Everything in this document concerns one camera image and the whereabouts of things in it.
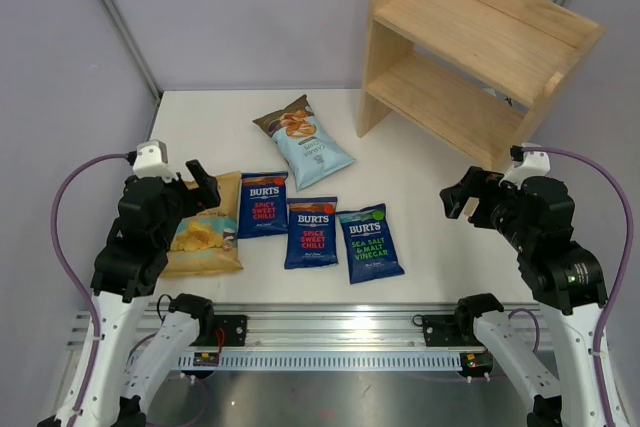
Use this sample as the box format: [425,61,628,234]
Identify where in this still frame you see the tan salt vinegar chips bag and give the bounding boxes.
[162,171,243,277]

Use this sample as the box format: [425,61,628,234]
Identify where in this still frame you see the black base bracket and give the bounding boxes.
[411,314,473,347]
[193,315,248,348]

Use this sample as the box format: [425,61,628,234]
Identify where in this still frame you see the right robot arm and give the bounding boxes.
[440,167,629,426]

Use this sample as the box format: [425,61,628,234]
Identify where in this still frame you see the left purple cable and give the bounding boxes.
[50,152,139,418]

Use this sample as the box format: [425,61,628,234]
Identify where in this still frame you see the blue sea salt vinegar bag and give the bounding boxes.
[337,203,405,285]

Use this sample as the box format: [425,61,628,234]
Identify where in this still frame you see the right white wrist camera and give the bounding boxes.
[500,143,550,189]

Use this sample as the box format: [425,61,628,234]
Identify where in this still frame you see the light blue cassava chips bag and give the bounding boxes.
[253,95,355,191]

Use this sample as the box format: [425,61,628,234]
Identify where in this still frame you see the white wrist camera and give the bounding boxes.
[500,143,550,189]
[132,140,178,183]

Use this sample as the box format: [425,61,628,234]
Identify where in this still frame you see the right black base bracket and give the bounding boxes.
[411,314,473,347]

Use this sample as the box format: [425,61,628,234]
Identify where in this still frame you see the aluminium mounting rail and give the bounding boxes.
[67,302,556,348]

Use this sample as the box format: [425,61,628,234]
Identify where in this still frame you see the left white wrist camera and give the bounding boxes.
[132,140,178,183]

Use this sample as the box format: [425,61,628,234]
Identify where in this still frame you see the blue spicy chilli bag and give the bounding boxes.
[237,171,288,239]
[284,196,338,270]

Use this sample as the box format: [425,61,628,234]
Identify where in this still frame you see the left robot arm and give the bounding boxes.
[41,151,221,426]

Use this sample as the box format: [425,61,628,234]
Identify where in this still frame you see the wooden two-tier shelf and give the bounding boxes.
[356,0,604,171]

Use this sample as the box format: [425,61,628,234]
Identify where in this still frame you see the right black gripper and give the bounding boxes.
[440,164,534,251]

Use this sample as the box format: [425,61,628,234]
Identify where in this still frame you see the left black base bracket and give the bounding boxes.
[193,315,248,348]

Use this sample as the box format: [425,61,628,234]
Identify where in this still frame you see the white slotted cable duct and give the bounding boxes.
[171,350,462,372]

